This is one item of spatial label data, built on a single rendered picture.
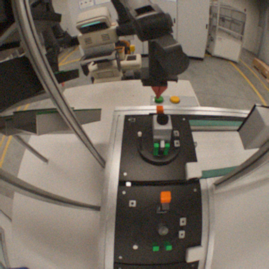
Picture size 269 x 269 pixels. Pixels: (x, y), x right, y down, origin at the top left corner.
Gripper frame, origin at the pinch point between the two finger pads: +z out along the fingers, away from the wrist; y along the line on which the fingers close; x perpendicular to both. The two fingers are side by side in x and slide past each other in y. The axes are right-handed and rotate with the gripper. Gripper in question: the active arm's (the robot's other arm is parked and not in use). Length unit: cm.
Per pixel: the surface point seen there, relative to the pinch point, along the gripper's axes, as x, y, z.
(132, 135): -10.0, -8.5, 8.3
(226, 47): 333, 258, 66
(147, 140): -12.9, -3.6, 6.1
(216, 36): 333, 214, 37
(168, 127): -15.1, 1.3, -3.5
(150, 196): -29.6, -3.0, 7.5
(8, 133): -21.9, -38.8, -13.4
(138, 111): 2.0, -6.7, 9.7
